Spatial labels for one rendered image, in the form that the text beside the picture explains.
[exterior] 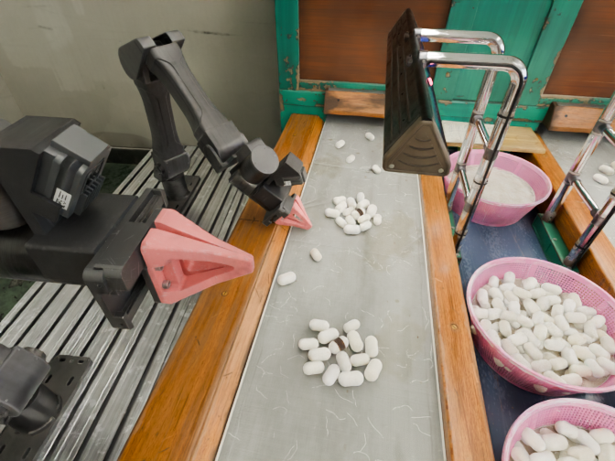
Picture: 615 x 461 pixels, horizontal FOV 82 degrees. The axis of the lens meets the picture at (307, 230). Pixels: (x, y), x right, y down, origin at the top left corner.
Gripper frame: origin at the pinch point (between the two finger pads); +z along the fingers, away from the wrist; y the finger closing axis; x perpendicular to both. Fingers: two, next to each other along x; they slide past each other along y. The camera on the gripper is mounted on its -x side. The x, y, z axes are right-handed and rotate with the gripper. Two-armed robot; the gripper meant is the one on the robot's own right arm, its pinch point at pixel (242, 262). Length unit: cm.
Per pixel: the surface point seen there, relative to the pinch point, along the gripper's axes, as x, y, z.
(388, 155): 0.7, 19.7, 12.9
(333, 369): 31.1, 7.9, 8.8
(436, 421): 32.8, 2.7, 23.7
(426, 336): 32.8, 16.5, 24.3
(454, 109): 25, 96, 43
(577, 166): 19, 53, 59
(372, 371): 30.8, 8.1, 14.7
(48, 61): 44, 182, -161
